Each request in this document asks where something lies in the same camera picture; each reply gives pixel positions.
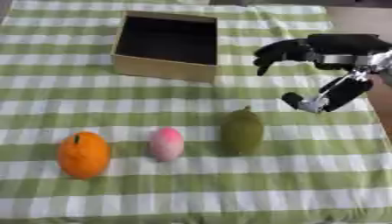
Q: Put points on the olive green toy fruit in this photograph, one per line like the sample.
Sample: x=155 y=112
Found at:
x=242 y=131

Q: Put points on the pink toy peach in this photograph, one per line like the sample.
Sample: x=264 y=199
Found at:
x=166 y=144

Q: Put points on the tan cardboard box black inside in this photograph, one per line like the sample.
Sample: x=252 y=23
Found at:
x=166 y=46

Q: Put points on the orange toy fruit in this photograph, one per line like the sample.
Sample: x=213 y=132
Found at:
x=83 y=155

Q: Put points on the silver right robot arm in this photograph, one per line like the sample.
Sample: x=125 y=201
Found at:
x=384 y=61

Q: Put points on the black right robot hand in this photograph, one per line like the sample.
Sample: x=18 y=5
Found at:
x=337 y=46

